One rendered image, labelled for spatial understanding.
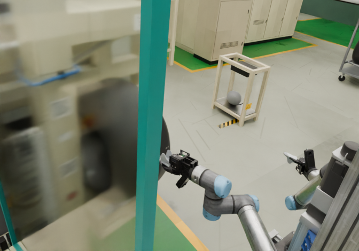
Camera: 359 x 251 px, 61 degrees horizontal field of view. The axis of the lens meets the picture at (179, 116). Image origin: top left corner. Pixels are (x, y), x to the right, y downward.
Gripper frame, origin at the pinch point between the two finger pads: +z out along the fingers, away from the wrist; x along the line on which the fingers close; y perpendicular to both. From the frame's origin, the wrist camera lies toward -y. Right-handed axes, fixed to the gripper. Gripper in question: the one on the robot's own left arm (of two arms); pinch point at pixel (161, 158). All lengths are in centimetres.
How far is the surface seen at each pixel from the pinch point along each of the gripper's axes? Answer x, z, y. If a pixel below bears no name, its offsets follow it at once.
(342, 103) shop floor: -443, 25, -121
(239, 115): -248, 104, -100
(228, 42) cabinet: -434, 248, -52
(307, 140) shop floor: -285, 22, -122
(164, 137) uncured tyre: -5.3, 2.9, 7.8
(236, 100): -259, 117, -85
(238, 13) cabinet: -448, 239, 2
